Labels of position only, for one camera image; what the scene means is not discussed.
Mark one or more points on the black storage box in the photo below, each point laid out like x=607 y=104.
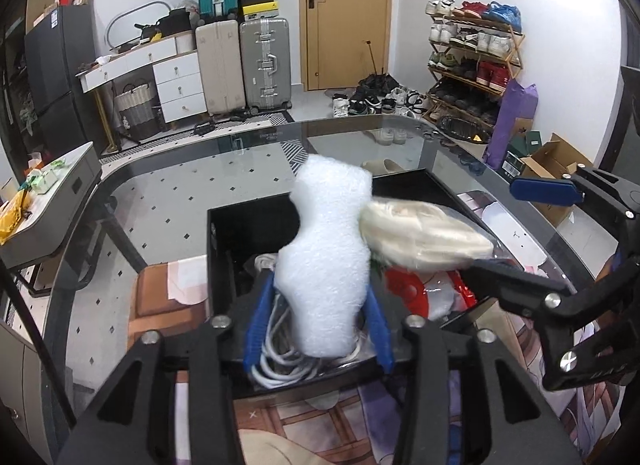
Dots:
x=240 y=235

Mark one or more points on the printed table mat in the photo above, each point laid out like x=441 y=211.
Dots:
x=310 y=425

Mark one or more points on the trash bin with black liner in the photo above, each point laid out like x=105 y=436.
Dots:
x=462 y=127

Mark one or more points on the black fridge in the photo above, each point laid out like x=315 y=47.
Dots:
x=60 y=70

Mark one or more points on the dark wardrobe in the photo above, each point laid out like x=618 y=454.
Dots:
x=15 y=70

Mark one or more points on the grey cabinet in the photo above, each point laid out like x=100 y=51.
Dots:
x=22 y=395

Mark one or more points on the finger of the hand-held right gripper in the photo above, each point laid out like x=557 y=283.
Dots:
x=515 y=287
x=545 y=190

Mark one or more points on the red plastic bag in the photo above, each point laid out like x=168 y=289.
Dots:
x=410 y=290

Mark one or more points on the purple bag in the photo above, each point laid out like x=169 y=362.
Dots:
x=510 y=115

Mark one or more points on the dark green box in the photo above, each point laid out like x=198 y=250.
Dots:
x=531 y=139

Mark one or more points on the oval mirror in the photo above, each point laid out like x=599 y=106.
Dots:
x=125 y=20

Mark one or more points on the pile of shoes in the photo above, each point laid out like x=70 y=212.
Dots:
x=380 y=97

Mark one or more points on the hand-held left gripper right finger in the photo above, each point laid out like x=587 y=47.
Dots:
x=381 y=335

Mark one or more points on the wooden door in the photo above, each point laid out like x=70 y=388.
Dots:
x=350 y=35

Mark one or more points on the beige cloth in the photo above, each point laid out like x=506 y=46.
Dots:
x=420 y=235

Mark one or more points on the silver suitcase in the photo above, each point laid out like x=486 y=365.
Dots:
x=265 y=65

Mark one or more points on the yellow bag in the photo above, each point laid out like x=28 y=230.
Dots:
x=12 y=220

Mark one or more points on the white vanity desk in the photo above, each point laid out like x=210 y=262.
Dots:
x=175 y=80

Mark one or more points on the grey coffee table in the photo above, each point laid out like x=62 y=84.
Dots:
x=55 y=210

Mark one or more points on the brown stool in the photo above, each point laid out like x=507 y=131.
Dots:
x=155 y=300

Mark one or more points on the green packaging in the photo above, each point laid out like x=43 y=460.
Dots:
x=45 y=177

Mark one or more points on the white sneaker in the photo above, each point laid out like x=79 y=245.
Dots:
x=404 y=135

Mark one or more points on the cardboard box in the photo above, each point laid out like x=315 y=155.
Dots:
x=555 y=160

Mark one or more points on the glass table top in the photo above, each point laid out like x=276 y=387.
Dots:
x=165 y=185

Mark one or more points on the black umbrella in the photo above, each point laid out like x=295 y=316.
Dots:
x=377 y=77

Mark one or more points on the beige slipper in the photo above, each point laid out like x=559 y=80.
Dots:
x=382 y=166

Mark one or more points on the white foam piece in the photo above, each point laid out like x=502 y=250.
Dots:
x=325 y=255

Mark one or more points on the woven basket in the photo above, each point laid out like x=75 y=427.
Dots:
x=135 y=110

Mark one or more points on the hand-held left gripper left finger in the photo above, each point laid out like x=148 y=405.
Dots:
x=257 y=325

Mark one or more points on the black bag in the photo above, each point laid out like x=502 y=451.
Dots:
x=175 y=22

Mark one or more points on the wooden shoe rack with shoes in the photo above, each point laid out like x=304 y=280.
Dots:
x=475 y=40

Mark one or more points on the beige suitcase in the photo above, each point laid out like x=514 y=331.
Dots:
x=220 y=70

